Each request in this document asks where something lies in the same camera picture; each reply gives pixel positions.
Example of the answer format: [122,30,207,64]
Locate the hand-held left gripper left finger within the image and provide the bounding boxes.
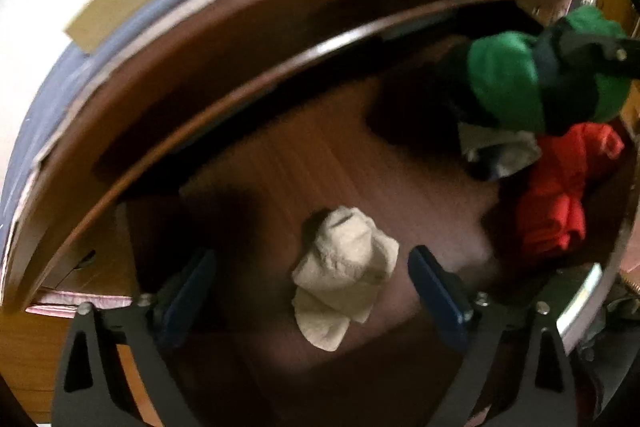
[52,248,218,427]

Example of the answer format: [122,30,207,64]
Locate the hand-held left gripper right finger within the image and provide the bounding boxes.
[407,244,577,427]

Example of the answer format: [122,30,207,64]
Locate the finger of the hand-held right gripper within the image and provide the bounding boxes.
[559,28,640,81]

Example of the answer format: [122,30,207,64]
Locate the green underwear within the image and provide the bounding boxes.
[467,5,632,138]

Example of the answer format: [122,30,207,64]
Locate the beige fuzzy underwear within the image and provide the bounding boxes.
[291,206,400,352]

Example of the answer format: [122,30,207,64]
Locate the red underwear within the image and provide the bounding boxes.
[515,122,626,258]

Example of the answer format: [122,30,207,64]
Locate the pink patterned cloth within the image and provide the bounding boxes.
[25,289,133,319]

